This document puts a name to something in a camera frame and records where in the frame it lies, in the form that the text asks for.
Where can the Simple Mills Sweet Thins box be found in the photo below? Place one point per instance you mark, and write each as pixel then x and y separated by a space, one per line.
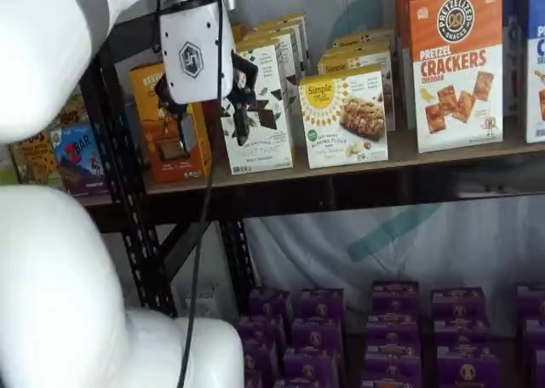
pixel 264 150
pixel 289 52
pixel 298 26

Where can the blue pretzel crackers box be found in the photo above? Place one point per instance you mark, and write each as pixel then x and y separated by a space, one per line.
pixel 536 64

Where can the white patterned box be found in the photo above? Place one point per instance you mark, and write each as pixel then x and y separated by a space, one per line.
pixel 203 300

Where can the chocolate chip cookie box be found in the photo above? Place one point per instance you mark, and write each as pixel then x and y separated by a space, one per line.
pixel 72 111
pixel 36 162

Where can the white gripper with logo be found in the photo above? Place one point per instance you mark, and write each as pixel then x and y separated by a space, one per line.
pixel 196 56

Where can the wooden shelf board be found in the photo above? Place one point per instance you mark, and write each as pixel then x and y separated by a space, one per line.
pixel 426 156

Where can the blue Zbar chocolate chip box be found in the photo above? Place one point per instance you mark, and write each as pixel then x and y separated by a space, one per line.
pixel 81 162

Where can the black metal shelf rack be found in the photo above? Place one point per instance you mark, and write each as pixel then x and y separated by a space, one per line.
pixel 340 192
pixel 95 218

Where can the purple Annie's box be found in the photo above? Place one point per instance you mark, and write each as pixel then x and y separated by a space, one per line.
pixel 535 334
pixel 532 303
pixel 468 369
pixel 304 384
pixel 270 305
pixel 252 380
pixel 389 384
pixel 457 305
pixel 539 369
pixel 396 298
pixel 392 330
pixel 257 360
pixel 391 362
pixel 311 364
pixel 257 332
pixel 317 334
pixel 321 305
pixel 464 334

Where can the Simple Mills almond bar box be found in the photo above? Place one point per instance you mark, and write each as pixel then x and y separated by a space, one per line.
pixel 336 66
pixel 357 50
pixel 366 37
pixel 340 124

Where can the orange Revival cracker box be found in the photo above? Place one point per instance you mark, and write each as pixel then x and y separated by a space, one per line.
pixel 145 107

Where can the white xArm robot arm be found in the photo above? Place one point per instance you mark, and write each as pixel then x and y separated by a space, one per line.
pixel 42 43

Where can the orange pretzel crackers box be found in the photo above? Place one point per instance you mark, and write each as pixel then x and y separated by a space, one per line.
pixel 455 86

